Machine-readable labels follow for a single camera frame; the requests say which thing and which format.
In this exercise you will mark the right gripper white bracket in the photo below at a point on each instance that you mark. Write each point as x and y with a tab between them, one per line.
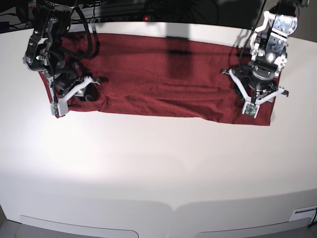
83	88

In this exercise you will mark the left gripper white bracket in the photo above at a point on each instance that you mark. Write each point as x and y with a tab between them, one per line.
251	91

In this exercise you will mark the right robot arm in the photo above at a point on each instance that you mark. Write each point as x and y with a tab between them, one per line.
59	66

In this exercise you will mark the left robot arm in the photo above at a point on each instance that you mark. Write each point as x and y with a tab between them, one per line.
255	80

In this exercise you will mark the black power strip red light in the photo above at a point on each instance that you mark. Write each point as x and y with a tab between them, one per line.
124	18

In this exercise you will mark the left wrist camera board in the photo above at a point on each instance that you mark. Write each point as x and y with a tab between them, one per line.
250	109

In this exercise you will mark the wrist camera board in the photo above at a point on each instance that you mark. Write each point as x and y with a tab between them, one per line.
250	109
54	109

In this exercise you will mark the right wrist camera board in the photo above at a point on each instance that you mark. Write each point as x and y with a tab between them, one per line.
54	109

